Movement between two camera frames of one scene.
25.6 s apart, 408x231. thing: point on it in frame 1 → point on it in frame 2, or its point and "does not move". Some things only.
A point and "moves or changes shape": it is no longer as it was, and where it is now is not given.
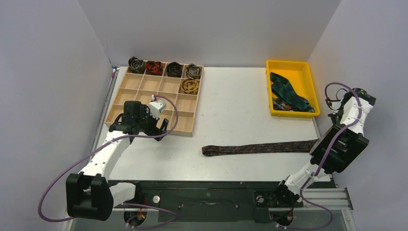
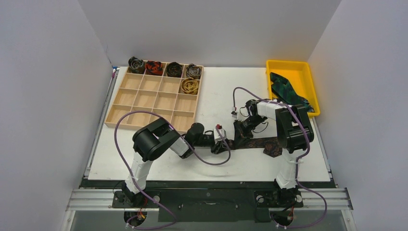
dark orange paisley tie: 299,146 moves or changes shape
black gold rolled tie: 174,69 does not move
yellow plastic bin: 299,74 does not move
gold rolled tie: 190,85 does not move
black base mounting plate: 210,202 does not move
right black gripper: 322,147 → 241,129
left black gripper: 154,131 → 219,147
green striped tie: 281,87 does not move
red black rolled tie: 153,68 does not move
